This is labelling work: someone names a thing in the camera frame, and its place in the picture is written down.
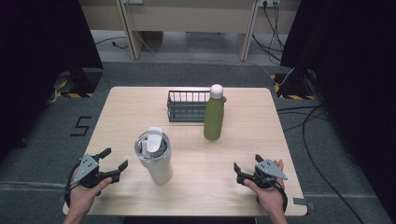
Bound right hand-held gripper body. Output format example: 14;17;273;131
244;159;289;190

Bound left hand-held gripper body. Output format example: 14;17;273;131
70;152;108;189

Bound white tumbler with lid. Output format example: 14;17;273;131
134;126;174;186

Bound green bottle with white cap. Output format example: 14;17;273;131
203;83;228;141

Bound black wire basket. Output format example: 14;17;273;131
166;90;216;123

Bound person's left hand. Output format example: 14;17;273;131
66;173;114;217

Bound person's right hand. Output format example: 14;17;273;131
243;159;289;217

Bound stand base with hazard tape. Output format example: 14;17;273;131
270;68;318;101
54;68;104;99

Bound black curtain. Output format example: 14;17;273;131
0;0;105;162
279;0;396;216

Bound light wooden desk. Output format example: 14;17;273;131
78;0;302;62

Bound right hand-held gripper black cable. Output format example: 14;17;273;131
274;181;290;215

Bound black floor cables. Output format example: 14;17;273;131
276;104;365;224

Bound short black floor cable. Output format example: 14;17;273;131
94;36;129;50

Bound black cables from wall socket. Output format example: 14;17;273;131
251;1;286;65

